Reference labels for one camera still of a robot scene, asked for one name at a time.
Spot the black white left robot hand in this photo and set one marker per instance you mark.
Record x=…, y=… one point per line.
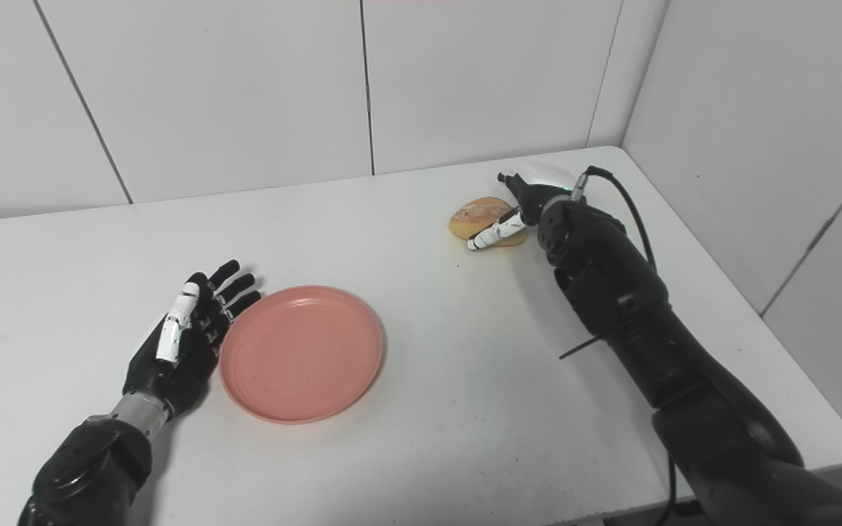
x=187, y=358

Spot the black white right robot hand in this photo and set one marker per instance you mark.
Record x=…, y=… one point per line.
x=534, y=193

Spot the golden bread roll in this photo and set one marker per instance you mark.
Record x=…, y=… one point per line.
x=476, y=212

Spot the pink round plate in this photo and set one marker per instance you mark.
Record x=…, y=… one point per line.
x=300, y=354

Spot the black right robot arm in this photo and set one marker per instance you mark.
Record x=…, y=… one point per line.
x=655, y=343

